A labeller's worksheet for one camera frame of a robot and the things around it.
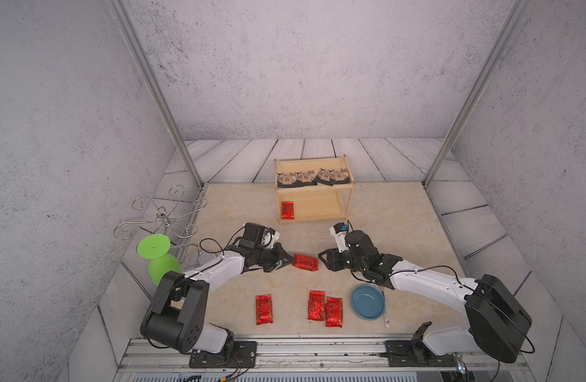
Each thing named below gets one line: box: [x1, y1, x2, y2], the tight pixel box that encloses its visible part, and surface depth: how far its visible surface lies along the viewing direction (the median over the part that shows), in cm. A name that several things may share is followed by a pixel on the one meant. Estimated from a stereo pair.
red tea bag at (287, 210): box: [281, 201, 295, 220], surface depth 107 cm
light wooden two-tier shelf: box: [273, 154, 356, 225], surface depth 101 cm
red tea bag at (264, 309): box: [255, 293, 274, 326], surface depth 82 cm
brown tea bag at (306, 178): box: [295, 170, 318, 188], surface depth 96 cm
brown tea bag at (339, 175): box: [334, 168, 345, 182], surface depth 98 cm
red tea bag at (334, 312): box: [325, 296, 344, 328], surface depth 81 cm
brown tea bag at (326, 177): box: [315, 167, 336, 186], surface depth 96 cm
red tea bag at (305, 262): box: [291, 253, 320, 272], surface depth 87 cm
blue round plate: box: [350, 284, 387, 321], surface depth 83 cm
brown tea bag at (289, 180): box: [276, 171, 299, 188], surface depth 96 cm
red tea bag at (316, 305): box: [308, 289, 326, 322], surface depth 83 cm
